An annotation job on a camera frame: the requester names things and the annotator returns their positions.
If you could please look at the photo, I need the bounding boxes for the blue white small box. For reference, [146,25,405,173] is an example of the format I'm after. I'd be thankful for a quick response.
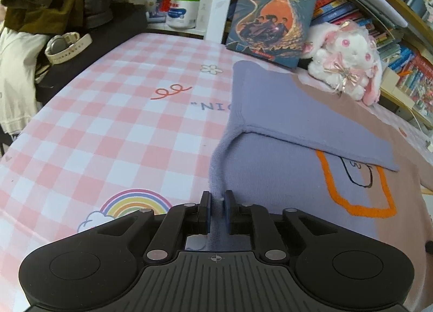
[146,0,168,24]

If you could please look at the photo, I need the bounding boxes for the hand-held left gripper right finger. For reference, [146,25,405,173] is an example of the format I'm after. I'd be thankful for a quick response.
[223,190,340,263]

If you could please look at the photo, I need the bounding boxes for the pink checkered table mat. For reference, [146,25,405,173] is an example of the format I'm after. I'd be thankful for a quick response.
[0,31,433,312]

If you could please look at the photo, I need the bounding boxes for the black surface cover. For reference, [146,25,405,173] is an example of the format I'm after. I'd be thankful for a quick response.
[35,4,147,110]

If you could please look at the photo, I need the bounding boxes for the white garment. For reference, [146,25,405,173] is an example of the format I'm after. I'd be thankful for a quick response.
[0,28,51,137]

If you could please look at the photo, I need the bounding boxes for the row of colourful books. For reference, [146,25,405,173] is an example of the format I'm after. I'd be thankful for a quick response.
[311,0,433,113]

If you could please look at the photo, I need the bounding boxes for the tall white box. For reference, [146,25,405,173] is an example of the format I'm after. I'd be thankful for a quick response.
[198,0,215,37]

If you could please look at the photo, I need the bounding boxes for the white pink plush bunny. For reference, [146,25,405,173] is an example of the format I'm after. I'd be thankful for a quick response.
[301,21,383,106]

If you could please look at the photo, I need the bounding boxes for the dark leather object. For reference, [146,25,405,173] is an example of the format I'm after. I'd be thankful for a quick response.
[83,0,114,30]

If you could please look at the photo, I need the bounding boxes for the white tub green lid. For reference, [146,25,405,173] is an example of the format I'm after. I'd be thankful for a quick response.
[165,0,201,31]

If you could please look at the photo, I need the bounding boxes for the purple and pink sweater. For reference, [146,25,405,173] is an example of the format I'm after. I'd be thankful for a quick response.
[186,60,433,312]

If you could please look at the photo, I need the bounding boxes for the white wrist watch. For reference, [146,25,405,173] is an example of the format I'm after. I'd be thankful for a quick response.
[45,32,93,64]

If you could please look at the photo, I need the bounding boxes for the fantasy novel book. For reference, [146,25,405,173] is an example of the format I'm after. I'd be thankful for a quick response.
[225,0,322,69]

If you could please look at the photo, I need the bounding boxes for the small cardboard box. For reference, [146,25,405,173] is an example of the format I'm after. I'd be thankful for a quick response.
[380,69,400,96]

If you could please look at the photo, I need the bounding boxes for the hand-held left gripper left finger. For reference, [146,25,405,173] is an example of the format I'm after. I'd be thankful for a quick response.
[96,191,212,263]

